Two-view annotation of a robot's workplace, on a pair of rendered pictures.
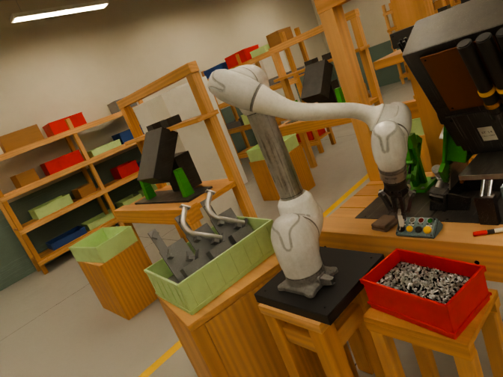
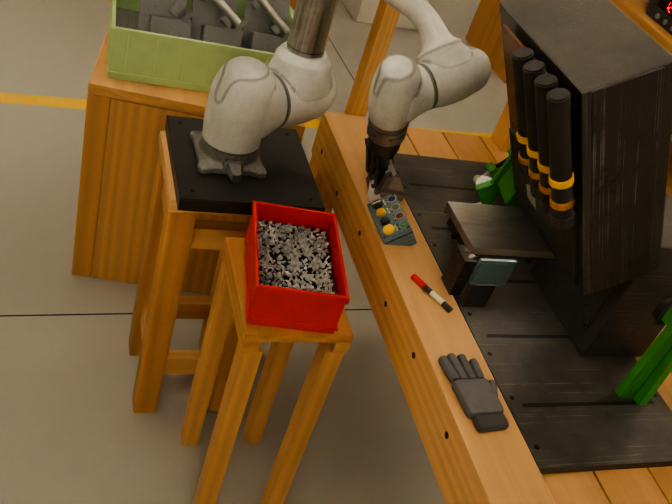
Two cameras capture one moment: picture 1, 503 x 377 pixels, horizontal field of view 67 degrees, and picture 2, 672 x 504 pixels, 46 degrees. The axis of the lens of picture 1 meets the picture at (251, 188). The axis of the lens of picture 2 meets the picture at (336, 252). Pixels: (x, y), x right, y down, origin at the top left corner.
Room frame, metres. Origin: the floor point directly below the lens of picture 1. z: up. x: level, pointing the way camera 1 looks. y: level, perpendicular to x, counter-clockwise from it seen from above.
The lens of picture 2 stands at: (-0.35, -0.73, 2.03)
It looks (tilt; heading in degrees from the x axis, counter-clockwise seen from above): 37 degrees down; 10
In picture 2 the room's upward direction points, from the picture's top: 20 degrees clockwise
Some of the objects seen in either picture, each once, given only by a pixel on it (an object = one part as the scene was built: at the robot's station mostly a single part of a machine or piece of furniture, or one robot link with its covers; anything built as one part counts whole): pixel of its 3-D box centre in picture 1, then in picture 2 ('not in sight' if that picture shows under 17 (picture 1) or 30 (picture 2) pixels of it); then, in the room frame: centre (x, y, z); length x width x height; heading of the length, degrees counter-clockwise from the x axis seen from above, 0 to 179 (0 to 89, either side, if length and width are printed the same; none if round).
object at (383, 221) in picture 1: (385, 222); (385, 186); (1.48, -0.48, 0.91); 0.10 x 0.08 x 0.03; 116
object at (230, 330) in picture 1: (251, 330); (187, 163); (1.89, 0.30, 0.39); 0.68 x 0.52 x 0.79; 116
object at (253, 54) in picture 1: (262, 104); not in sight; (7.82, -0.83, 1.13); 2.48 x 0.54 x 2.27; 40
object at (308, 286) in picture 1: (309, 274); (230, 151); (1.30, -0.08, 0.92); 0.22 x 0.18 x 0.06; 37
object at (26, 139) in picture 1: (91, 174); not in sight; (7.13, 2.66, 1.14); 3.01 x 0.54 x 2.28; 130
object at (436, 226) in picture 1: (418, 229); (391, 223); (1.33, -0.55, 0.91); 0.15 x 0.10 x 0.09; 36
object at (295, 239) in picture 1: (294, 241); (242, 101); (1.33, -0.08, 1.06); 0.18 x 0.16 x 0.22; 157
